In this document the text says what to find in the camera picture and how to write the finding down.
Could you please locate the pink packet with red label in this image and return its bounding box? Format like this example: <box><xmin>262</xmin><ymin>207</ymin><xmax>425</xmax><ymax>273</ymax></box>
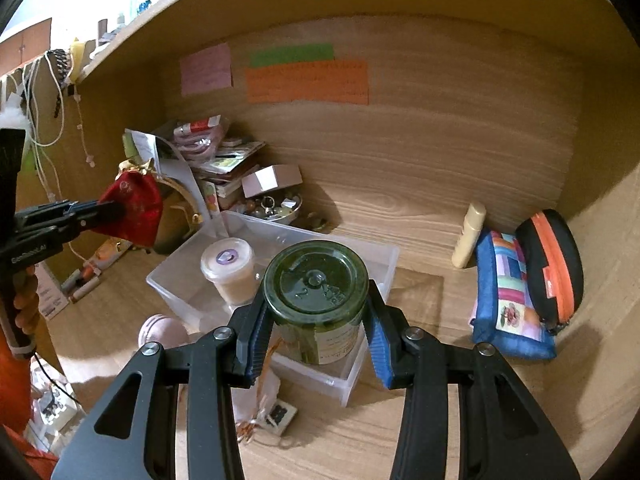
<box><xmin>172</xmin><ymin>116</ymin><xmax>229</xmax><ymax>161</ymax></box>

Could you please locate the orange cloth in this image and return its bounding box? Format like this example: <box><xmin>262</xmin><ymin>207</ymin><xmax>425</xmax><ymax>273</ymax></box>
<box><xmin>0</xmin><ymin>424</ymin><xmax>60</xmax><ymax>480</ymax></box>

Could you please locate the orange white tube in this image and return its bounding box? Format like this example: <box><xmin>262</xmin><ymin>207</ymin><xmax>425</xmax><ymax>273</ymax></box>
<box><xmin>82</xmin><ymin>237</ymin><xmax>128</xmax><ymax>281</ymax></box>

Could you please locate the dark green glass jar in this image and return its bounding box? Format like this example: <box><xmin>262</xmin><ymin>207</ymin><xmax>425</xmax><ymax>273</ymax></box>
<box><xmin>262</xmin><ymin>241</ymin><xmax>371</xmax><ymax>367</ymax></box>

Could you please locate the white curved stand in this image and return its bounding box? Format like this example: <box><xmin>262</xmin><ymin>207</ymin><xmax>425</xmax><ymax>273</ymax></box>
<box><xmin>155</xmin><ymin>137</ymin><xmax>212</xmax><ymax>222</ymax></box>

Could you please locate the person's left forearm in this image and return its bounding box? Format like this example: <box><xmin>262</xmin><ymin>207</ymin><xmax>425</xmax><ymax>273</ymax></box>
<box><xmin>0</xmin><ymin>330</ymin><xmax>33</xmax><ymax>436</ymax></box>

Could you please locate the black case with orange zip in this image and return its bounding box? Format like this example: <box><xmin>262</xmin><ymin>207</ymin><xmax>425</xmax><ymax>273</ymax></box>
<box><xmin>515</xmin><ymin>209</ymin><xmax>585</xmax><ymax>336</ymax></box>

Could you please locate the pink sticky note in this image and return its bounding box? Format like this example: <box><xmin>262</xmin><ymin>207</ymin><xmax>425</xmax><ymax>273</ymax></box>
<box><xmin>180</xmin><ymin>42</ymin><xmax>234</xmax><ymax>97</ymax></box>

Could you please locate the clear plastic storage bin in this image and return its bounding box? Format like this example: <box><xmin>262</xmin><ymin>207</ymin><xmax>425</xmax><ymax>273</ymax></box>
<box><xmin>146</xmin><ymin>210</ymin><xmax>401</xmax><ymax>407</ymax></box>

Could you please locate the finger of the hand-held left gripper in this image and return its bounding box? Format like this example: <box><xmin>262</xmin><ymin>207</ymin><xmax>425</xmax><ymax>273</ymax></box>
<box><xmin>27</xmin><ymin>210</ymin><xmax>127</xmax><ymax>241</ymax></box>
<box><xmin>14</xmin><ymin>199</ymin><xmax>126</xmax><ymax>223</ymax></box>

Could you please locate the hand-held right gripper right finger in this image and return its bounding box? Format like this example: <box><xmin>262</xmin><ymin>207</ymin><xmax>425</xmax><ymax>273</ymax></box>
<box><xmin>361</xmin><ymin>280</ymin><xmax>583</xmax><ymax>480</ymax></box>

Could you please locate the red white marker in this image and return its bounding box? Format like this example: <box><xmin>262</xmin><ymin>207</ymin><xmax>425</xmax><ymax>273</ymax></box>
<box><xmin>69</xmin><ymin>271</ymin><xmax>102</xmax><ymax>304</ymax></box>

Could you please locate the bowl of jewelry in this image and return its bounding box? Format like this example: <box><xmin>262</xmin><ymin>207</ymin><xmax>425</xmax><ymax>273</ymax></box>
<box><xmin>234</xmin><ymin>192</ymin><xmax>304</xmax><ymax>224</ymax></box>

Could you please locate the white leaflet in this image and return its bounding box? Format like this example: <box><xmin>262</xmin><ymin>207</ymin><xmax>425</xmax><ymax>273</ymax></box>
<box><xmin>37</xmin><ymin>264</ymin><xmax>69</xmax><ymax>319</ymax></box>

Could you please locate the fruit print booklet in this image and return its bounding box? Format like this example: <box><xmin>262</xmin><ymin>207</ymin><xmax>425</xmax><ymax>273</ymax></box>
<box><xmin>201</xmin><ymin>180</ymin><xmax>223</xmax><ymax>221</ymax></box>

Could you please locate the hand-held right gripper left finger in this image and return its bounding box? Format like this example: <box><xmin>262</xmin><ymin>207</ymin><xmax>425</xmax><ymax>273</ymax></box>
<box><xmin>50</xmin><ymin>292</ymin><xmax>277</xmax><ymax>480</ymax></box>

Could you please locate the green sticky note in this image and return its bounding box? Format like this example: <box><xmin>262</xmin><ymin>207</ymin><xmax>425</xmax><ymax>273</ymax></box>
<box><xmin>249</xmin><ymin>44</ymin><xmax>335</xmax><ymax>68</ymax></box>

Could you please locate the white paper note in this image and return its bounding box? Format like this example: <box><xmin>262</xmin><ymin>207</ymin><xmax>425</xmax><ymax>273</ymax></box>
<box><xmin>124</xmin><ymin>129</ymin><xmax>172</xmax><ymax>172</ymax></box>

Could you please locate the person's left hand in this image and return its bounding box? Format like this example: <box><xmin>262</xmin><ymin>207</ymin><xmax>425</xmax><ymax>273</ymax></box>
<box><xmin>12</xmin><ymin>264</ymin><xmax>42</xmax><ymax>337</ymax></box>

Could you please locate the pale pink cardboard box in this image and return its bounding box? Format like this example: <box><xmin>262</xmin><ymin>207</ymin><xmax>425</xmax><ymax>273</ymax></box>
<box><xmin>241</xmin><ymin>164</ymin><xmax>304</xmax><ymax>197</ymax></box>

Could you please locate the blue patchwork pouch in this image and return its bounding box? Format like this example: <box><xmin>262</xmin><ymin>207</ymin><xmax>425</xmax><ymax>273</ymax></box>
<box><xmin>470</xmin><ymin>230</ymin><xmax>558</xmax><ymax>361</ymax></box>

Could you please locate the brown bead string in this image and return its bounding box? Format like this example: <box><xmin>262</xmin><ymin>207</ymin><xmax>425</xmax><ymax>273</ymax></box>
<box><xmin>238</xmin><ymin>419</ymin><xmax>267</xmax><ymax>444</ymax></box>

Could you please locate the white beaded string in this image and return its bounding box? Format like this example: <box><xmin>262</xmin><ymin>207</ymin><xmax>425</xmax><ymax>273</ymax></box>
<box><xmin>74</xmin><ymin>94</ymin><xmax>97</xmax><ymax>167</ymax></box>

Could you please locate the beige cup with clear lid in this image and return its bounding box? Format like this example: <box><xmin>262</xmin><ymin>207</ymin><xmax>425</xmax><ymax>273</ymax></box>
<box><xmin>200</xmin><ymin>237</ymin><xmax>257</xmax><ymax>306</ymax></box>

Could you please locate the wooden desktop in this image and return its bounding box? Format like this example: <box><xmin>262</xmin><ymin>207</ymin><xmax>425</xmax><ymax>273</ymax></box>
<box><xmin>50</xmin><ymin>180</ymin><xmax>640</xmax><ymax>480</ymax></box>

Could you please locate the white hanging cable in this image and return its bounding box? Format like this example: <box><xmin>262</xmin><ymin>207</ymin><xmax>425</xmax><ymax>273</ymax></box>
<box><xmin>17</xmin><ymin>52</ymin><xmax>68</xmax><ymax>203</ymax></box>

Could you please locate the white drawstring bag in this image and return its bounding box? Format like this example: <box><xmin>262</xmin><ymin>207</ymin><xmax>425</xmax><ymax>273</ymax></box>
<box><xmin>230</xmin><ymin>355</ymin><xmax>282</xmax><ymax>426</ymax></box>

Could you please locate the red drawstring pouch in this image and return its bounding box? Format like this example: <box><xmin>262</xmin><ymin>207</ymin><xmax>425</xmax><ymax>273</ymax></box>
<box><xmin>90</xmin><ymin>160</ymin><xmax>165</xmax><ymax>250</ymax></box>

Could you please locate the beige cosmetic tube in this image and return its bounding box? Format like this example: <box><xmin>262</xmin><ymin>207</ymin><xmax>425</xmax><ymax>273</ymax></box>
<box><xmin>451</xmin><ymin>202</ymin><xmax>487</xmax><ymax>268</ymax></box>

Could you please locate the stack of papers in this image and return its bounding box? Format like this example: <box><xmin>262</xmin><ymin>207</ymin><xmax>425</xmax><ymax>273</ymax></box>
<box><xmin>192</xmin><ymin>137</ymin><xmax>268</xmax><ymax>211</ymax></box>

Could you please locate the orange sticky note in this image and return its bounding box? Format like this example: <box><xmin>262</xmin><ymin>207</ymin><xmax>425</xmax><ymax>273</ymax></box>
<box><xmin>245</xmin><ymin>60</ymin><xmax>371</xmax><ymax>106</ymax></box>

